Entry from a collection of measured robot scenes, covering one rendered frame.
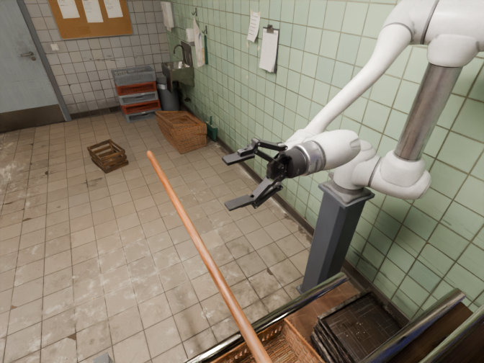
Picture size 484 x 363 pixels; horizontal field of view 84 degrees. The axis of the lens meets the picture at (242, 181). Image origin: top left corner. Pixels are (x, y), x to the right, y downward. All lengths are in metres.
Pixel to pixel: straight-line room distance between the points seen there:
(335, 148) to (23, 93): 4.98
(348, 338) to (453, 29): 1.08
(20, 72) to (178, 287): 4.04
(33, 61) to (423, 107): 4.91
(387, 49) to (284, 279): 1.74
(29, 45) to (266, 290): 4.53
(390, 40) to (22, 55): 4.75
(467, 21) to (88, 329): 2.44
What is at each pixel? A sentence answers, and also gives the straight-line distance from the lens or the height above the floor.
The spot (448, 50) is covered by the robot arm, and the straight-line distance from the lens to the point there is 1.11.
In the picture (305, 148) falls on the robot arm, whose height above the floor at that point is 1.53.
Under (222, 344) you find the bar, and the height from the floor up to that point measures 1.17.
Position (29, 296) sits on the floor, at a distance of 2.68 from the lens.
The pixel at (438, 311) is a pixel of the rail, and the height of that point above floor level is 1.43.
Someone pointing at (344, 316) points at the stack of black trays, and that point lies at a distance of 1.27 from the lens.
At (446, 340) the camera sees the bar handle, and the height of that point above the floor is 1.46.
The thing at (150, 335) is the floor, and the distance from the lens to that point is 2.13.
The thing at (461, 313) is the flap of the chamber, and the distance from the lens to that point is 0.65.
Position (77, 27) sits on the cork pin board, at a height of 1.34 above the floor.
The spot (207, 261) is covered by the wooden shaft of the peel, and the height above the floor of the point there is 1.21.
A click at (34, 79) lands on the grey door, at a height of 0.70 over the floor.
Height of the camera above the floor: 1.88
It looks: 37 degrees down
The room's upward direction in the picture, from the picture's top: straight up
